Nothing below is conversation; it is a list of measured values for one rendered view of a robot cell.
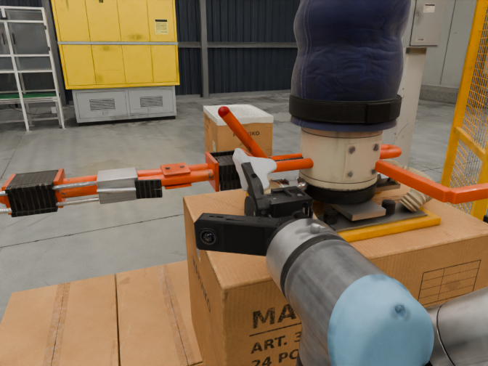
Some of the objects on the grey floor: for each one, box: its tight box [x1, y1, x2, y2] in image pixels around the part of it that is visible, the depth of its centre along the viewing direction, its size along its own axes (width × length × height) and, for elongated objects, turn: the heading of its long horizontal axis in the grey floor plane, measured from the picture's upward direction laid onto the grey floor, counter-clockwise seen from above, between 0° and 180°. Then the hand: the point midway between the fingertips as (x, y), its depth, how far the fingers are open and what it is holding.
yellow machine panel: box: [51, 0, 179, 126], centre depth 749 cm, size 222×91×248 cm, turn 114°
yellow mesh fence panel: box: [440, 0, 488, 221], centre depth 194 cm, size 87×10×210 cm, turn 162°
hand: (232, 192), depth 60 cm, fingers open, 14 cm apart
